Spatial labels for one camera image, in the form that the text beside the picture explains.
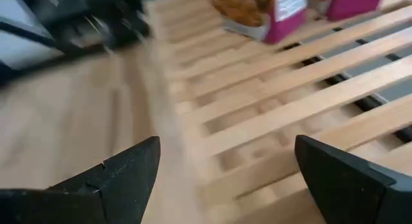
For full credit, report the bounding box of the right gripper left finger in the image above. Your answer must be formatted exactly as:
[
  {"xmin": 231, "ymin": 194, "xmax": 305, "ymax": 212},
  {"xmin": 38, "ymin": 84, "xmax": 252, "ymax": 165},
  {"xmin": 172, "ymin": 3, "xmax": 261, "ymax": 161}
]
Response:
[{"xmin": 0, "ymin": 136, "xmax": 161, "ymax": 224}]

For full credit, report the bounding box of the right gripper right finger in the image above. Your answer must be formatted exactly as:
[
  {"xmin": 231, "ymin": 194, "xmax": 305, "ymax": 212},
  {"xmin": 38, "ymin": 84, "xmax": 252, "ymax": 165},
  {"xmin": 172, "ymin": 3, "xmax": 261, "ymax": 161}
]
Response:
[{"xmin": 295, "ymin": 135, "xmax": 412, "ymax": 224}]

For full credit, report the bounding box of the purple Raisin Bran cereal box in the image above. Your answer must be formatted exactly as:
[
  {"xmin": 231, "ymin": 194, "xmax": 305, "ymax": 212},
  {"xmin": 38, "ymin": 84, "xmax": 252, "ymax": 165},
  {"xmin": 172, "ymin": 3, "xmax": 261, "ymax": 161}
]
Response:
[
  {"xmin": 214, "ymin": 0, "xmax": 309, "ymax": 45},
  {"xmin": 308, "ymin": 0, "xmax": 384, "ymax": 23}
]

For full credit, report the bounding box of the wooden slatted shelf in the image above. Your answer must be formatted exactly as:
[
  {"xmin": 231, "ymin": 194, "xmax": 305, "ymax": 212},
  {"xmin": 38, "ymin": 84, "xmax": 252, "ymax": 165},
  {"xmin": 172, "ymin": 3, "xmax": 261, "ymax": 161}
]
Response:
[{"xmin": 154, "ymin": 0, "xmax": 412, "ymax": 224}]

